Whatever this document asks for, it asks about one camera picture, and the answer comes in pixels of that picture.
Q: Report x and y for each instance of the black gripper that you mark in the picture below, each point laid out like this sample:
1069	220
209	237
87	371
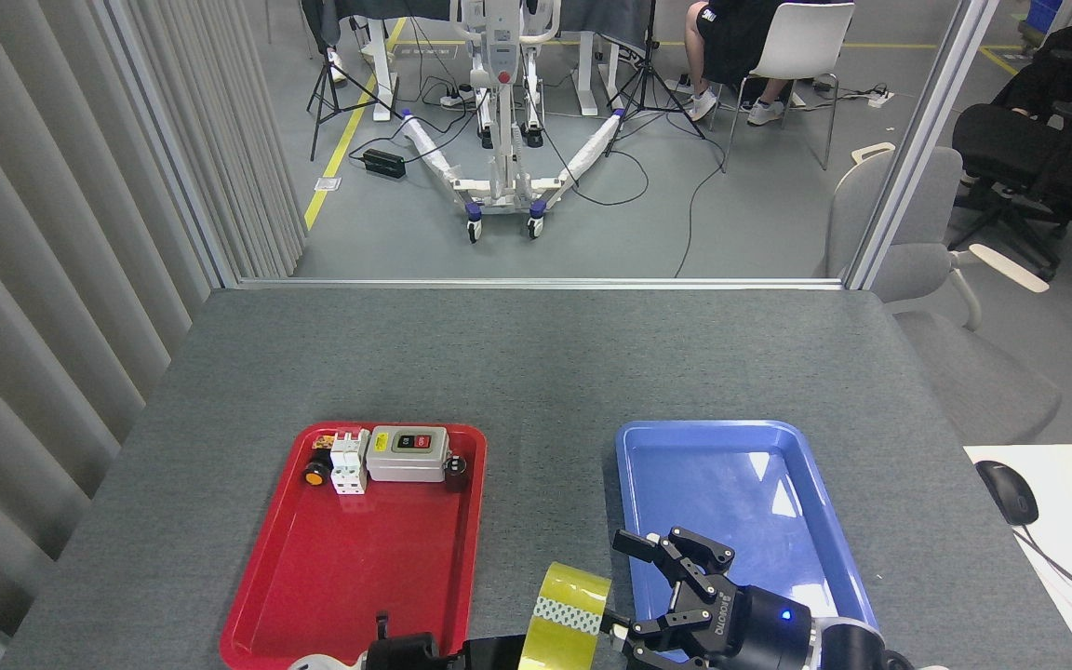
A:
406	654
769	637

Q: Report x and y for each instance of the yellow tape roll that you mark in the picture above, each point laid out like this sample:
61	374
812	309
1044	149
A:
564	642

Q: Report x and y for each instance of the blue plastic tray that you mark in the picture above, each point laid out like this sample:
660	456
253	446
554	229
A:
731	493

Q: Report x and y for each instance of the red plastic tray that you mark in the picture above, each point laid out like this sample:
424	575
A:
359	558

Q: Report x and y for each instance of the white circuit breaker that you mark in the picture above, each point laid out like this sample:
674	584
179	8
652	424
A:
348	465

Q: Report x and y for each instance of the yellow round push button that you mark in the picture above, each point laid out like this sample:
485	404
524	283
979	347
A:
315	475

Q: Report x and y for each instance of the small yellow black part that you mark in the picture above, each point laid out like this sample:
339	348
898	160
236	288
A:
323	442

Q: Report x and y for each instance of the black computer mouse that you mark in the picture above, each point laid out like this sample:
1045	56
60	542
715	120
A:
1009	491

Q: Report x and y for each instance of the white desk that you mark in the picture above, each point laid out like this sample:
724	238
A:
1066	502

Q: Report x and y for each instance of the grey office chair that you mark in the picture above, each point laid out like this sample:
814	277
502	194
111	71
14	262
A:
927	270

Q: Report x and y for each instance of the white stand on wheels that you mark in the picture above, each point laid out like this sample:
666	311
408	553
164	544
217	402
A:
502	140

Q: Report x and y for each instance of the black power adapter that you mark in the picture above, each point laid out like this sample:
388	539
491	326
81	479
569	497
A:
383	164

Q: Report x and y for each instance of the black tripod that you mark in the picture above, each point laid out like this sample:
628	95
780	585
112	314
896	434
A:
324	84
649	74

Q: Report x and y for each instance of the white power strip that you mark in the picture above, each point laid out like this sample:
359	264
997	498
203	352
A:
878	97

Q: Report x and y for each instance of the black office chair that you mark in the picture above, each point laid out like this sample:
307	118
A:
1011	154

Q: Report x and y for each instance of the seated person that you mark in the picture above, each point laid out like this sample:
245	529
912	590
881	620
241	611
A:
731	37

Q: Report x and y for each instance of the white plastic chair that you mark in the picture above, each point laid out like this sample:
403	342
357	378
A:
810	42

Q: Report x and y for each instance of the small dark cylinder switch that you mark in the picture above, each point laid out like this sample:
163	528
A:
455	473

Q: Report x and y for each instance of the grey push button switch box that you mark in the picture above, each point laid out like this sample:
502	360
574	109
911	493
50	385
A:
406	461

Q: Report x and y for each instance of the silver frame rail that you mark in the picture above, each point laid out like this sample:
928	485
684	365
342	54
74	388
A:
536	282

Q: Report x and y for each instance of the silver frame post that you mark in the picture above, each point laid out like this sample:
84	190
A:
917	140

